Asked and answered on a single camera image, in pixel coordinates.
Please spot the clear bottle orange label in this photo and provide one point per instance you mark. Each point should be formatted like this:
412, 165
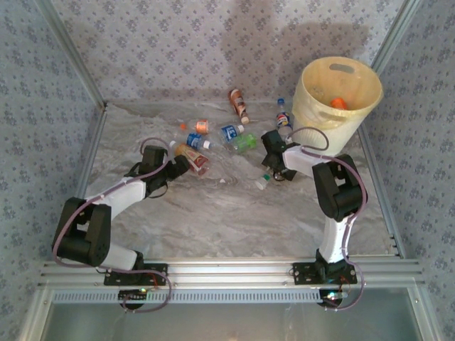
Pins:
202, 126

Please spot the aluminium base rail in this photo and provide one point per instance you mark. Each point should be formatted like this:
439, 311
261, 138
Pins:
231, 271

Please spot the orange white plastic bottle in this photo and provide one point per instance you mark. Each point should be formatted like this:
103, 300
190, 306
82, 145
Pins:
337, 103

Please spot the cream plastic bin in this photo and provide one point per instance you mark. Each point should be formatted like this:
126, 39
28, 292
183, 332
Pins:
320, 142

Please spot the grey metal panel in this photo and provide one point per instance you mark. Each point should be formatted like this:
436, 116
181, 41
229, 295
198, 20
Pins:
231, 321

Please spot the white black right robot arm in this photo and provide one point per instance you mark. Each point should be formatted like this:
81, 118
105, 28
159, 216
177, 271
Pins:
334, 238

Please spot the clear bottle large blue label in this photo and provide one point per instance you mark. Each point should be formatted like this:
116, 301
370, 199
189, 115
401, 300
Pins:
229, 132

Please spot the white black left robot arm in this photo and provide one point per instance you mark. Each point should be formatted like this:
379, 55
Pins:
117, 195

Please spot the amber tea bottle red label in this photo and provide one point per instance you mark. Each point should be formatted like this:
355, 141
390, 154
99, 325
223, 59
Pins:
193, 156

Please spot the green plastic bottle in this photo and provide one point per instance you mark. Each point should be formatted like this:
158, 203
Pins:
245, 143

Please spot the clear cola bottle blue cap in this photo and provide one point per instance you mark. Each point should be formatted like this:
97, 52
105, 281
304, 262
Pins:
283, 119

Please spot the left controller board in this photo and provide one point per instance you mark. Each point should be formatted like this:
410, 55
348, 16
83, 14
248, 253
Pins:
131, 295

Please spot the controller board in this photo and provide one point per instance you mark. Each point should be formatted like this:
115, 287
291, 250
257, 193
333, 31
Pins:
131, 295
332, 295

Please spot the aluminium corner post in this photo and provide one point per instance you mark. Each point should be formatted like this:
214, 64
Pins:
71, 57
398, 28

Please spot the brown bottle white cap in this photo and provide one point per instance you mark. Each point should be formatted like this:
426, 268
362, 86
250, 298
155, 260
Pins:
237, 103

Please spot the small bottle blue label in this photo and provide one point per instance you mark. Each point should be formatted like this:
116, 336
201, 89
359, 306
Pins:
195, 139

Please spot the right controller board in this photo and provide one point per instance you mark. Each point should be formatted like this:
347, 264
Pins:
332, 295

